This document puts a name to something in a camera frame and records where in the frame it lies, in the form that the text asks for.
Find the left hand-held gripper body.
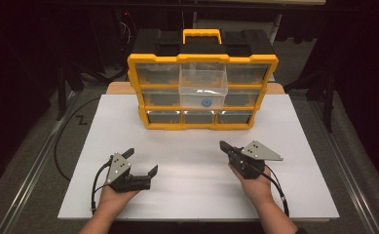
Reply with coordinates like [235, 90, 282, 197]
[105, 152, 153, 193]

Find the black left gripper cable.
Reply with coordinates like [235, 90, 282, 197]
[91, 160, 113, 215]

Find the yellow black drawer organizer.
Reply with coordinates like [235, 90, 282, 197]
[127, 28, 280, 132]

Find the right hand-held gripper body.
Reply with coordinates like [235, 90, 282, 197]
[228, 139, 284, 180]

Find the person's left hand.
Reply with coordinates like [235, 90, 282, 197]
[98, 185, 141, 214]

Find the bundle of wires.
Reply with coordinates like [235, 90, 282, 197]
[117, 19, 134, 50]

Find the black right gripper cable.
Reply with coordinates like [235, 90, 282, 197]
[258, 164, 290, 218]

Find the set of clear drawers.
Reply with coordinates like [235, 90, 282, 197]
[134, 62, 271, 125]

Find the aluminium floor rail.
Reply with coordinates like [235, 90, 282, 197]
[0, 92, 81, 234]
[310, 100, 379, 234]

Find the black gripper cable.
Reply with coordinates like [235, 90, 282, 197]
[258, 164, 290, 218]
[91, 160, 113, 215]

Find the person's right hand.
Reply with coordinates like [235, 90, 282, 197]
[228, 163, 274, 207]

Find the black floor cable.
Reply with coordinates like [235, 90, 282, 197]
[54, 96, 102, 181]

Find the transparent plastic drawer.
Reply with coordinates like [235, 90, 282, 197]
[178, 61, 229, 110]

